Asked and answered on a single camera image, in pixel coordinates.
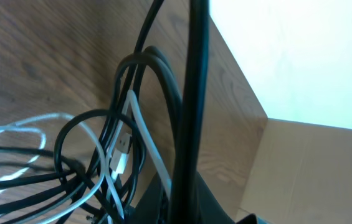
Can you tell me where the cardboard panel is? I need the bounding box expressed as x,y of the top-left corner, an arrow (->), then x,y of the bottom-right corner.
237,120 -> 352,223

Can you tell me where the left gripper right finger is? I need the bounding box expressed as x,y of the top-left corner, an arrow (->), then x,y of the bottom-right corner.
196,172 -> 235,224

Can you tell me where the white usb cable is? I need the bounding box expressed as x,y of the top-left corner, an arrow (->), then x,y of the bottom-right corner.
0,89 -> 173,224

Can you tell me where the black usb cable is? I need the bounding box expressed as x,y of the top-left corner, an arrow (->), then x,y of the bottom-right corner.
0,0 -> 211,224

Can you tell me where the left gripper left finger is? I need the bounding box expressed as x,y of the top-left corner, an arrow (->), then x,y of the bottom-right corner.
130,174 -> 169,224

